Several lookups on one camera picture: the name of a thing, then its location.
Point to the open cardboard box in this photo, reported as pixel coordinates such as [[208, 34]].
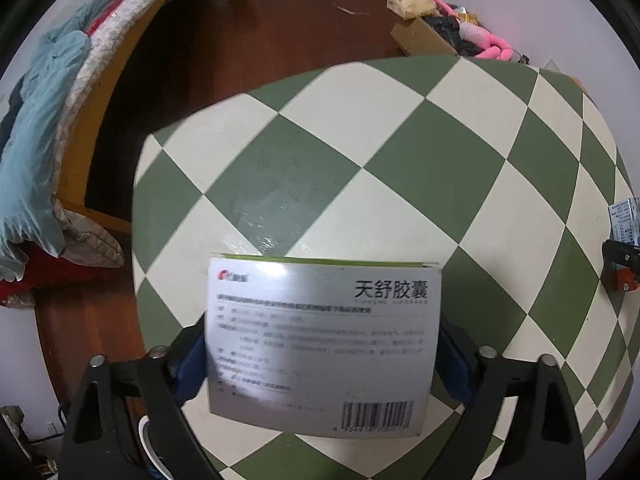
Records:
[[420, 37]]

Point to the beige snack packet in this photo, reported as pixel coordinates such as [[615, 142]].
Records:
[[412, 4]]

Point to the pink plush toy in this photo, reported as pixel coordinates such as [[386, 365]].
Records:
[[487, 42]]

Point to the light blue blanket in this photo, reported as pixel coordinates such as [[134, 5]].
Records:
[[35, 140]]

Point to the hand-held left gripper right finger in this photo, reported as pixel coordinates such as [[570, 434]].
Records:
[[457, 372]]

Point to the green and white checkered tablecloth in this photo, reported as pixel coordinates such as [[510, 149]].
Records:
[[350, 170]]

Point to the red blanket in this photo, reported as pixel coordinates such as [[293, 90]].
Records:
[[45, 272]]

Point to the silver medicine box green edge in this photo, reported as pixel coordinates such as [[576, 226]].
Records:
[[325, 340]]

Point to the bed with blue blanket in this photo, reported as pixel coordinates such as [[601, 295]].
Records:
[[95, 75]]

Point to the blue and white medicine box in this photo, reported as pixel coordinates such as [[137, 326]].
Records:
[[624, 220]]

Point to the wooden bed frame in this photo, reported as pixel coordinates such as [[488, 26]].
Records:
[[75, 160]]

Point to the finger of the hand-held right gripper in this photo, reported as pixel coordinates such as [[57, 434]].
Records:
[[622, 257]]

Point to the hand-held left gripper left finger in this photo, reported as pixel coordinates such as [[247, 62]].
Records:
[[192, 372]]

